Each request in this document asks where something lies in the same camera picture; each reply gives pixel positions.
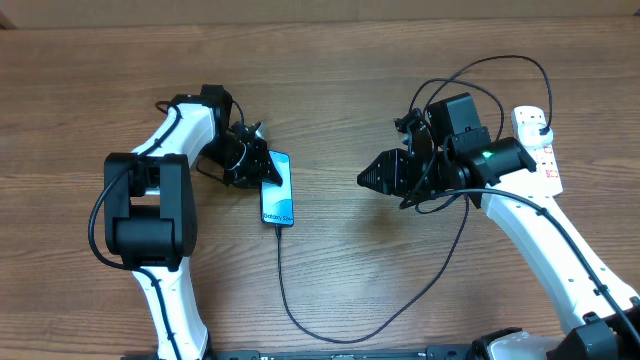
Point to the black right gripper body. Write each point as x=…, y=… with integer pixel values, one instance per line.
x=426, y=175

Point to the white power strip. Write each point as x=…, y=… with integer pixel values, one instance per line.
x=547, y=166

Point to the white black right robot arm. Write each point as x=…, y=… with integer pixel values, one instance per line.
x=598, y=312

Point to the white charger plug adapter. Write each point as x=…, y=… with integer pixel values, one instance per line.
x=529, y=135

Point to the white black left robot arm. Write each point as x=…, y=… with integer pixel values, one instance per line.
x=149, y=207

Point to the Samsung Galaxy smartphone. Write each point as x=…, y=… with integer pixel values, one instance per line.
x=277, y=200

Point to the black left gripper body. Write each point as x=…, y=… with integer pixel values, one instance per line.
x=243, y=163

